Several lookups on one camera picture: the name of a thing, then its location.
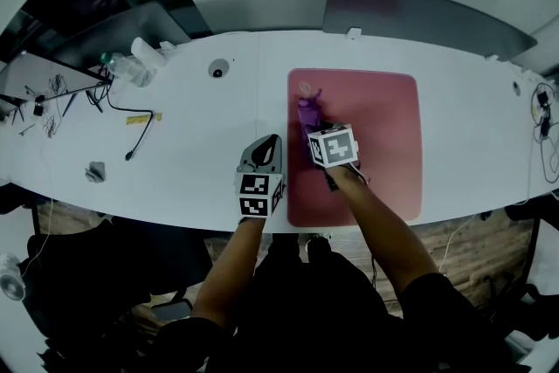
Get black monitor stand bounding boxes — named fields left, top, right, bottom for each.
left=60, top=87, right=105, bottom=119

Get grey desk divider panel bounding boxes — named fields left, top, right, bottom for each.
left=321, top=0, right=539, bottom=63
left=509, top=14, right=559, bottom=78
left=51, top=2, right=194, bottom=72

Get yellow label strip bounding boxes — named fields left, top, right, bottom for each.
left=125, top=112, right=163, bottom=127

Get tangle of thin wires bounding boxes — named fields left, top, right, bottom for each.
left=41, top=73, right=67, bottom=140

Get tangle of black cables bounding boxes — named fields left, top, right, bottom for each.
left=528, top=81, right=559, bottom=185

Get crumpled grey tissue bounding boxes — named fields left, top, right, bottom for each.
left=84, top=161, right=107, bottom=184

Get clear bottle green cap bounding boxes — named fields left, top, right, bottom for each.
left=100, top=51, right=155, bottom=89

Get white paper roll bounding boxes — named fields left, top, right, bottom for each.
left=130, top=36, right=168, bottom=69

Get white charging cable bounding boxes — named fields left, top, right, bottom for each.
left=438, top=183, right=538, bottom=274

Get purple cloth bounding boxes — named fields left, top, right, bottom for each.
left=296, top=87, right=327, bottom=165

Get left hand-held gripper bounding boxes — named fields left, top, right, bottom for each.
left=234, top=133, right=288, bottom=219

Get small black tripod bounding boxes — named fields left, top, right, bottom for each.
left=0, top=93, right=26, bottom=126

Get thin white fan cable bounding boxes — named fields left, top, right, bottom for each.
left=19, top=183, right=57, bottom=280

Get white desk fan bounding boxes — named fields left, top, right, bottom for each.
left=0, top=252, right=27, bottom=303

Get person's black shirt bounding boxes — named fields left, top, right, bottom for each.
left=148, top=246, right=525, bottom=373

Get black monitor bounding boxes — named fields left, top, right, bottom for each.
left=0, top=51, right=114, bottom=102

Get black power cable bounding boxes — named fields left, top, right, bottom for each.
left=85, top=76, right=155, bottom=162

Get person's right forearm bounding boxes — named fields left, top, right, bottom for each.
left=325, top=164, right=442, bottom=302

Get person's left forearm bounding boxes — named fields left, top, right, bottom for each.
left=190, top=216, right=268, bottom=331

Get pink rectangular mat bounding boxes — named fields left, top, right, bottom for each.
left=286, top=67, right=424, bottom=229

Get person's black trousers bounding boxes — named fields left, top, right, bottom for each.
left=261, top=231, right=335, bottom=276

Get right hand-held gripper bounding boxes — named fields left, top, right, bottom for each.
left=307, top=121, right=371, bottom=192

